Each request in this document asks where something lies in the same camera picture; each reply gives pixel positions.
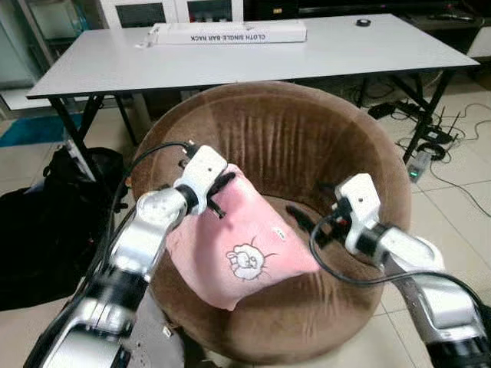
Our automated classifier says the pink pillow with sheep print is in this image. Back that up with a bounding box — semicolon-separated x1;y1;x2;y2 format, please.
165;163;321;311

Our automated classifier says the brown round plush chair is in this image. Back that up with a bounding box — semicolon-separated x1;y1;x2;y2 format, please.
130;80;413;365

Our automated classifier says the grey pillow with tag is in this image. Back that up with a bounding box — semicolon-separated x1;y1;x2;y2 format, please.
127;294;189;368

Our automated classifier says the blue floor mat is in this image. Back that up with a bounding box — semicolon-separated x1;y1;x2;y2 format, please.
0;115;77;146

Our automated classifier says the grey power strip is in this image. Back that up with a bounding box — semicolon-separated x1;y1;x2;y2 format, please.
407;149;434;183

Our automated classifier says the white table with black legs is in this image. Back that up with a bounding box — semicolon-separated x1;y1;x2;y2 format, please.
27;13;480;183

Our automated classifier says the black power adapter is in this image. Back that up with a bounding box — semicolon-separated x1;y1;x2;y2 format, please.
368;102;396;120

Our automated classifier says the black backpack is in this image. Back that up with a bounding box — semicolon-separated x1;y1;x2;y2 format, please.
42;146;125;208

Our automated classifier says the black router with antennas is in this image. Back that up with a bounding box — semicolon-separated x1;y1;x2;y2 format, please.
426;107;465;146

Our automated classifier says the long white cardboard box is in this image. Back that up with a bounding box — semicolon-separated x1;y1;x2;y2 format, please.
148;21;308;45

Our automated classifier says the large black bag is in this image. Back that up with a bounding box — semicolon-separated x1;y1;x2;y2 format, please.
0;184;116;311

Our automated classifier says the white cabinet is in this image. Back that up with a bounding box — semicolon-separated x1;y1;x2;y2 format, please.
100;0;246;28

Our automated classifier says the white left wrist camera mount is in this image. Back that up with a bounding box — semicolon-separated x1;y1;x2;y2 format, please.
175;146;229;215

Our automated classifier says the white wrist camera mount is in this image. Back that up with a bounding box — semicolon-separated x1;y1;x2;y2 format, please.
175;146;229;215
335;173;382;254

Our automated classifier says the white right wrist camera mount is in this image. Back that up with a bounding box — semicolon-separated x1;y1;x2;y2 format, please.
335;173;382;254

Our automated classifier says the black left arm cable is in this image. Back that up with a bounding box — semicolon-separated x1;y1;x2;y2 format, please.
107;140;193;254

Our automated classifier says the thin black floor cable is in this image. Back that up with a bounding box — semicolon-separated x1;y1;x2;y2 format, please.
430;159;491;217

